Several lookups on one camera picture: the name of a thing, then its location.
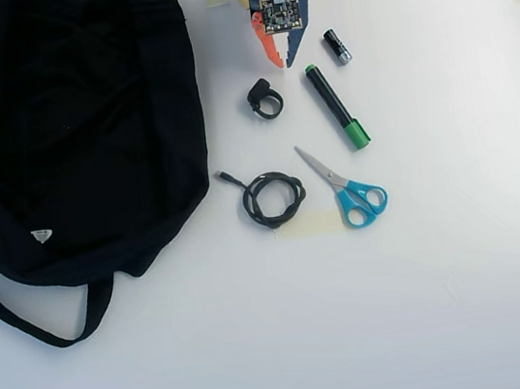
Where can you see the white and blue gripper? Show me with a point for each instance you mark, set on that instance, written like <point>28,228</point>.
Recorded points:
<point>293,48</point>

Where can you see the black fabric bag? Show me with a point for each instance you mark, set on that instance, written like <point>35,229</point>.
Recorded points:
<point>67,184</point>

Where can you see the small black battery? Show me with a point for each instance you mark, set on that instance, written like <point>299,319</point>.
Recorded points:
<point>337,46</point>

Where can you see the black marker green cap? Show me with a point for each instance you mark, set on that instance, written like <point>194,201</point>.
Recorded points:
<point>331,100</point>

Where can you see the gripper camera circuit board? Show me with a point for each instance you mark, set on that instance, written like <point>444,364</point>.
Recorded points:
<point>281,14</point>

